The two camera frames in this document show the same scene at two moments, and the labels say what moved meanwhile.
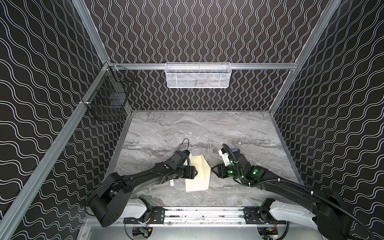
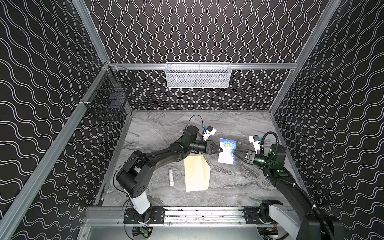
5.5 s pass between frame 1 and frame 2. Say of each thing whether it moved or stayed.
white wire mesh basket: stayed
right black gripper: moved
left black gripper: moved
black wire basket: stayed
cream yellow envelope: stayed
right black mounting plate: stayed
